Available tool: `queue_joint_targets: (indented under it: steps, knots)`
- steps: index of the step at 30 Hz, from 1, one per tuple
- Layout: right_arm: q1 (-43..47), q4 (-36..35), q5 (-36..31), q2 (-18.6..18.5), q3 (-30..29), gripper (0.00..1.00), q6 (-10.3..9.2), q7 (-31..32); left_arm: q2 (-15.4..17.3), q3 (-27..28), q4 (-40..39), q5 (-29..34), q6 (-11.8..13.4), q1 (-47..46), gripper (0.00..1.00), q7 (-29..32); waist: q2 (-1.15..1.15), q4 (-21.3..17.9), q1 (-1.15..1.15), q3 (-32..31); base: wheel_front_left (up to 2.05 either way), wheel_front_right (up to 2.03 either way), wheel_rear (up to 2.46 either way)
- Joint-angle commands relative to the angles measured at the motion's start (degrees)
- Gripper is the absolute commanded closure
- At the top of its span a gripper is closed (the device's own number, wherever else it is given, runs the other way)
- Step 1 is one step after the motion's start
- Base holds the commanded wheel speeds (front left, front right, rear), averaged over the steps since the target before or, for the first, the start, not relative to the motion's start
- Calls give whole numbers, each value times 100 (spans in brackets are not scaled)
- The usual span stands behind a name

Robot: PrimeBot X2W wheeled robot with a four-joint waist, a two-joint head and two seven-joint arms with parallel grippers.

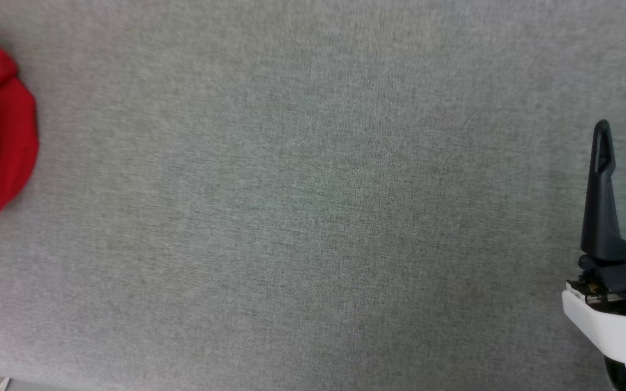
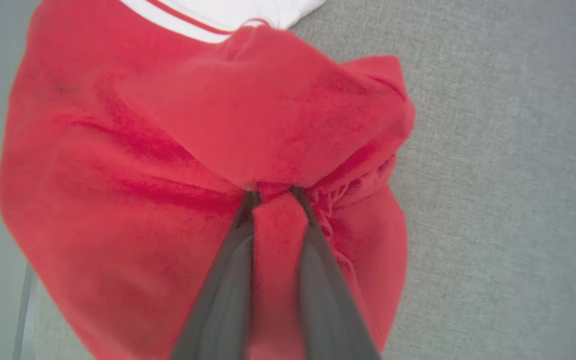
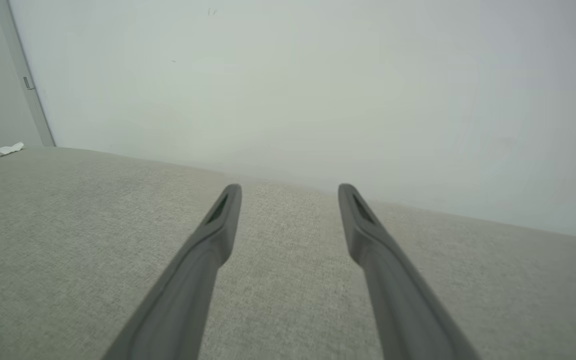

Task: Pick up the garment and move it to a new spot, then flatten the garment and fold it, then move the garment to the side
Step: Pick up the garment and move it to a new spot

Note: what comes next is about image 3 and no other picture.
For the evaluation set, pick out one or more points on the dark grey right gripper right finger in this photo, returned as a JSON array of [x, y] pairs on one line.
[[403, 300]]

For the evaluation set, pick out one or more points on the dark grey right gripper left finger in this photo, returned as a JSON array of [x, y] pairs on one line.
[[183, 290]]

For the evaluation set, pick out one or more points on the grey fabric sofa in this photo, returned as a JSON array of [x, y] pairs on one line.
[[68, 250]]

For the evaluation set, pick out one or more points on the grey metal wall rail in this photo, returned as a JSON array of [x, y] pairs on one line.
[[23, 65]]

